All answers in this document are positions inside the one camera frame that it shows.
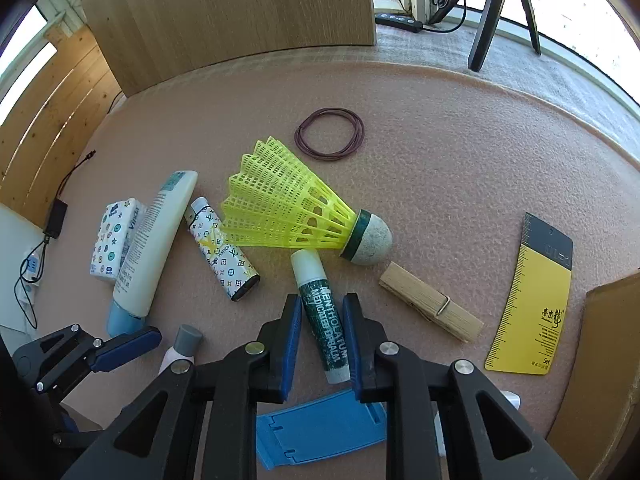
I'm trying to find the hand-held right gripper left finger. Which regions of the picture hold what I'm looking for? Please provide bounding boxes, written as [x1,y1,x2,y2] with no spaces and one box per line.
[62,294,304,480]

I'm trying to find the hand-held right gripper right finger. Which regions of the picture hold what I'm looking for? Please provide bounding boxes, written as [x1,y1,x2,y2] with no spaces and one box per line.
[341,292,581,480]

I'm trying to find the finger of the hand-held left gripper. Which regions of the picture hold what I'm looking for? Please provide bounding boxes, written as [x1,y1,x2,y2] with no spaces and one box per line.
[12,324,163,401]
[50,405,103,451]

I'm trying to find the small white bottle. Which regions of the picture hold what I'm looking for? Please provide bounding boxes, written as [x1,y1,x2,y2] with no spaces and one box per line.
[157,324,203,376]

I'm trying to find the green lip balm stick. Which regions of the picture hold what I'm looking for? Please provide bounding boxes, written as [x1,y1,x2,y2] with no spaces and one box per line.
[290,248,349,385]

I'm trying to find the blue plastic phone stand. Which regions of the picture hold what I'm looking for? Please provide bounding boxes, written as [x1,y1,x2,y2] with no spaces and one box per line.
[256,390,388,471]

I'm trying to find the wooden clothespin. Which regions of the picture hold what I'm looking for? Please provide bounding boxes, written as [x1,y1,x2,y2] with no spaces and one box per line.
[378,262,485,344]

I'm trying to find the white sunscreen tube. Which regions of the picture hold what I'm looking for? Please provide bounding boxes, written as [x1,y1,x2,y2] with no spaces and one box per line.
[106,170,199,338]

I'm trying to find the yellow plastic shuttlecock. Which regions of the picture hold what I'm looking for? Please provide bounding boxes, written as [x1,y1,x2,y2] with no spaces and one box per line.
[218,136,394,266]

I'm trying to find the white patterned lighter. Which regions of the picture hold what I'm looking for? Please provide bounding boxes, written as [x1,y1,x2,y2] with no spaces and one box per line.
[183,197,261,302]

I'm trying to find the brown hair ties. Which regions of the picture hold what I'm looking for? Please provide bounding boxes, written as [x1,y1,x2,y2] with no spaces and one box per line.
[294,107,365,161]

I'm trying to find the cardboard box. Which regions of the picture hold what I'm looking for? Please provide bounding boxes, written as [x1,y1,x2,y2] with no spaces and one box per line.
[547,270,640,480]

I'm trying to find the printed tissue packet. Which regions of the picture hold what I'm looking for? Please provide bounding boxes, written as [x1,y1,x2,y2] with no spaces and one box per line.
[90,198,147,283]

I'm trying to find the white panel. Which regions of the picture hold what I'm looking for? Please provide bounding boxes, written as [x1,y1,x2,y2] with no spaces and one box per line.
[0,203,46,333]

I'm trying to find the yellow black ruler card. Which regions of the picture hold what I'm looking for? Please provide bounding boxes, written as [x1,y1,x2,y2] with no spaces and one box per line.
[484,212,574,376]

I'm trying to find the pink towel mat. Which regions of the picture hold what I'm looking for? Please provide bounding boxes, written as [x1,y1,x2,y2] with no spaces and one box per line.
[50,57,640,480]

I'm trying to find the wooden slatted panel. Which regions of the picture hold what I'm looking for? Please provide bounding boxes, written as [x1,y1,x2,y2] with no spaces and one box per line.
[0,25,123,228]

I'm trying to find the checked tablecloth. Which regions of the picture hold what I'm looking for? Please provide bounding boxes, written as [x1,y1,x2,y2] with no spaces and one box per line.
[375,22,640,161]

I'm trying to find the black power strip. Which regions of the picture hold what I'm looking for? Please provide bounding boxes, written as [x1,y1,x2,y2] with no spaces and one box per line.
[375,12,423,34]

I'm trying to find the black tripod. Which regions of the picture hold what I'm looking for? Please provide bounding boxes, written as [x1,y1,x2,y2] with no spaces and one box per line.
[430,0,543,72]

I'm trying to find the light wooden board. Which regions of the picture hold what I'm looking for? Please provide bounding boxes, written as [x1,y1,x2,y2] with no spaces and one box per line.
[75,0,377,97]

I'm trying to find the black adapter with cable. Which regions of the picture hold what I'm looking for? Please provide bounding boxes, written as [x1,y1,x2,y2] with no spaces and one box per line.
[15,149,97,331]

